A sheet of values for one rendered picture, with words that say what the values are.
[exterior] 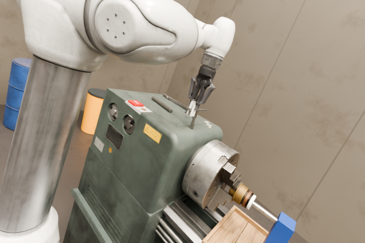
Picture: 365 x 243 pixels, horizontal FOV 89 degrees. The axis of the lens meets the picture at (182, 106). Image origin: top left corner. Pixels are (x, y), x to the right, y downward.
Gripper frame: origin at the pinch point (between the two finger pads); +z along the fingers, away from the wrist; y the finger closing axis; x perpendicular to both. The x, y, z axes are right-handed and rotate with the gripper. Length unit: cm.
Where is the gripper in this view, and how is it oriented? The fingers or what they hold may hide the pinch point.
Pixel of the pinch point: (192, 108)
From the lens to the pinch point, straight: 87.7
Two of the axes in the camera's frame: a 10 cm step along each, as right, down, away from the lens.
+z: -3.5, 9.1, 2.2
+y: 7.3, 4.1, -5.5
